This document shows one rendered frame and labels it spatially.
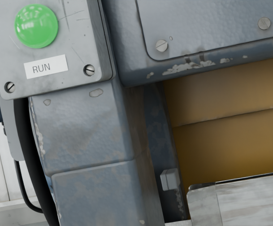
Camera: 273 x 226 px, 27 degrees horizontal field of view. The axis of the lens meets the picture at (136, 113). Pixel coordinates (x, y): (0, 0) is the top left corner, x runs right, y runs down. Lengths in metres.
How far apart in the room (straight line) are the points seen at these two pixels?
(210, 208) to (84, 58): 0.27
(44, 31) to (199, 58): 0.12
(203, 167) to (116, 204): 0.30
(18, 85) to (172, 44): 0.12
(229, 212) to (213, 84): 0.16
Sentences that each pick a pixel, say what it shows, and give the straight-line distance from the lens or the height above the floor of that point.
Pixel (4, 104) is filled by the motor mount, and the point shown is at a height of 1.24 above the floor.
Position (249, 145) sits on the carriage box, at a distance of 0.72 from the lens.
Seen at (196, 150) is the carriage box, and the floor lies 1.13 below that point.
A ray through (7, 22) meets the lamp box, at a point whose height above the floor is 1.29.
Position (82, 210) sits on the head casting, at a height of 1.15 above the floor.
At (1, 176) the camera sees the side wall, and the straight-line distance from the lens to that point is 6.23.
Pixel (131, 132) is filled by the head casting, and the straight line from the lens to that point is 0.43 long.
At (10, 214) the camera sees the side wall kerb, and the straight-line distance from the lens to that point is 6.24.
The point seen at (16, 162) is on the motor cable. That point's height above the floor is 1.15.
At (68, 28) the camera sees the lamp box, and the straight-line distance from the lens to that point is 0.39.
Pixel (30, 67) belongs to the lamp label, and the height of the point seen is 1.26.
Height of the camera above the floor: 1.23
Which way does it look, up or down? 3 degrees down
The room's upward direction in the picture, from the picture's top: 12 degrees counter-clockwise
